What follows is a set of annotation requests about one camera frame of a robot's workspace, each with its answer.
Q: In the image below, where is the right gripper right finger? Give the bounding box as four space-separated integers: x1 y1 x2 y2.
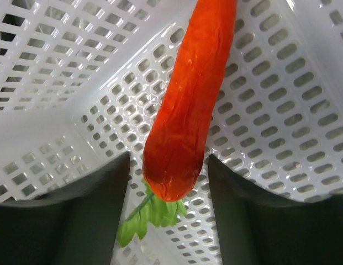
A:
208 155 343 264

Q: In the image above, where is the orange carrot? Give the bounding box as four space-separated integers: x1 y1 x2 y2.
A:
143 1 237 202

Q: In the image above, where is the white plastic basket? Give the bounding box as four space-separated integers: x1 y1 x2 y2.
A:
0 1 343 264

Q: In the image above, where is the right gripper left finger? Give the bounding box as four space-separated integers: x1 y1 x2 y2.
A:
0 152 130 264

